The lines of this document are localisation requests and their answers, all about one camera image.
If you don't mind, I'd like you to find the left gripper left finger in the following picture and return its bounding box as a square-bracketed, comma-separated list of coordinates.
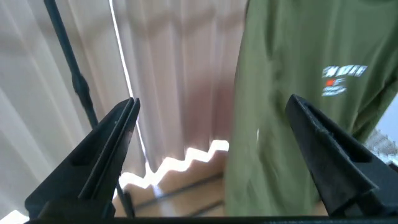
[24, 97, 141, 219]

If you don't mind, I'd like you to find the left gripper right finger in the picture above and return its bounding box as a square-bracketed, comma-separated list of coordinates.
[285, 93, 398, 218]

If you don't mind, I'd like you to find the black clothes rack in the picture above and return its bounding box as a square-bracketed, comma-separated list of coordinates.
[42, 0, 225, 218]

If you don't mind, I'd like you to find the green sleeveless shirt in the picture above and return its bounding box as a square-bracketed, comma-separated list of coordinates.
[224, 0, 398, 217]

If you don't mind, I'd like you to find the white laundry basket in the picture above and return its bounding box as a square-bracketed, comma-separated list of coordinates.
[364, 128, 398, 166]

